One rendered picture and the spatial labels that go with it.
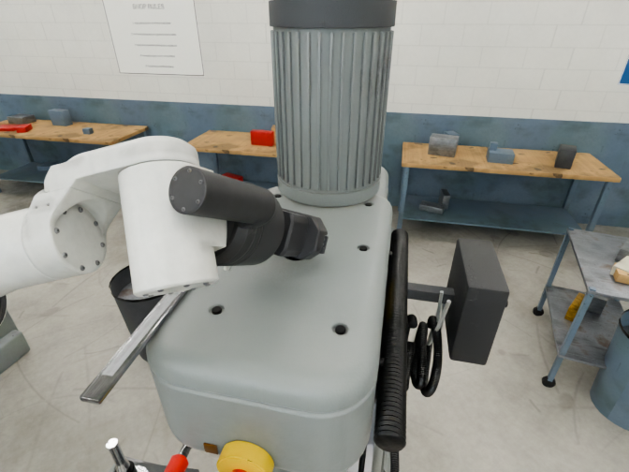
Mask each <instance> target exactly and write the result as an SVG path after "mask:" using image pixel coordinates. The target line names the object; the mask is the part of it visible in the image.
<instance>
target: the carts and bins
mask: <svg viewBox="0 0 629 472"><path fill-rule="evenodd" d="M566 230H567V232H566V234H565V236H564V239H563V243H562V245H561V248H560V250H559V253H558V256H557V258H556V260H555V262H554V265H553V267H552V270H551V272H550V275H549V279H548V282H547V283H546V284H545V288H544V291H543V293H542V296H541V299H540V301H539V304H538V305H537V306H536V307H535V308H534V309H533V313H534V315H536V316H542V315H543V314H544V310H543V305H544V303H545V300H546V299H548V304H549V313H550V318H551V324H552V329H553V334H554V339H555V344H556V349H557V354H558V355H557V357H556V359H555V361H554V363H553V364H552V367H551V369H550V371H549V374H548V375H547V376H543V377H542V384H543V385H544V386H546V387H549V388H552V387H554V386H555V385H556V382H555V379H554V377H555V376H556V374H557V372H558V370H559V368H560V366H561V364H562V362H563V359H567V360H570V361H576V362H580V363H584V364H588V365H590V366H594V367H598V368H599V371H598V373H597V375H596V378H595V380H594V382H593V384H592V387H591V390H590V396H591V399H592V402H593V404H594V405H595V407H596V408H597V409H598V410H599V412H600V413H601V414H602V415H604V416H605V417H606V418H607V419H608V420H610V421H611V422H613V423H614V424H616V425H618V426H620V427H621V428H622V429H625V430H627V431H629V309H628V310H625V311H623V309H622V305H621V303H620V301H625V302H629V238H627V237H622V236H616V235H609V234H604V233H598V232H592V231H587V230H581V229H574V228H571V227H568V228H567V229H566ZM569 240H570V242H571V244H572V247H573V250H574V253H575V256H576V259H577V262H578V266H579V269H580V272H581V275H582V278H583V281H584V284H585V287H586V289H587V291H586V292H583V291H578V290H573V289H569V288H561V287H556V286H552V282H553V280H554V277H555V275H556V272H557V271H558V268H559V266H560V263H561V261H562V258H563V254H564V252H565V249H566V247H567V245H568V243H569ZM109 288H110V290H111V293H110V294H111V295H112V296H113V298H114V300H115V301H116V303H117V305H118V308H119V310H120V312H121V314H122V317H123V319H124V322H125V324H126V327H127V329H128V330H129V332H130V335H131V334H132V333H133V332H134V331H135V329H136V328H137V327H138V326H139V325H140V323H141V322H142V321H143V320H144V319H145V318H146V317H147V316H148V315H149V314H150V312H151V311H152V310H153V309H154V308H155V306H156V305H157V304H158V303H159V302H160V300H161V299H162V298H163V297H164V296H165V294H163V295H156V296H153V297H137V296H135V295H134V294H133V288H132V281H131V273H130V267H129V265H128V266H126V267H125V268H123V269H121V270H120V271H119V272H117V273H116V274H115V275H114V276H113V277H112V278H111V280H110V285H109ZM625 312H626V313H625Z"/></svg>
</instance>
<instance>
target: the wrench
mask: <svg viewBox="0 0 629 472"><path fill-rule="evenodd" d="M187 291H188V290H185V291H180V292H174V293H173V294H170V295H168V294H165V296H164V297H163V298H162V299H161V300H160V302H159V303H158V304H157V305H156V306H155V308H154V309H153V310H152V311H151V312H150V314H149V315H148V316H147V317H146V318H145V319H144V320H143V321H142V322H141V323H140V325H139V326H138V327H137V328H136V329H135V331H134V332H133V333H132V334H131V335H130V337H129V338H128V339H127V340H126V341H125V343H124V344H123V345H122V346H121V347H120V349H119V350H118V351H117V352H116V353H115V355H114V356H113V357H112V358H111V359H110V361H109V362H108V363H107V364H106V365H105V367H104V368H103V369H102V370H101V371H100V373H99V374H98V375H97V376H96V377H95V379H94V380H93V381H92V382H91V383H90V385H89V386H88V387H87V388H86V389H85V391H84V392H83V393H82V394H81V395H80V400H81V401H83V402H86V403H91V404H96V405H100V404H101V403H102V402H103V401H104V399H105V398H106V397H107V396H108V394H109V393H110V391H111V390H112V389H113V387H114V386H115V385H116V384H117V382H118V381H119V380H120V378H121V377H122V376H123V374H124V373H125V372H126V370H127V369H128V368H129V366H130V365H131V364H132V362H133V361H134V360H135V359H136V357H137V356H138V355H139V353H140V352H141V351H142V350H143V349H144V348H145V346H146V345H147V344H148V342H149V341H150V340H151V339H152V337H153V336H154V334H155V333H156V332H157V330H158V329H159V328H160V327H161V325H162V324H163V323H164V321H165V320H166V319H167V317H168V316H169V315H170V313H171V312H172V311H173V309H174V308H175V307H176V306H177V304H178V303H179V302H180V300H181V299H182V298H183V296H184V295H185V294H186V292H187Z"/></svg>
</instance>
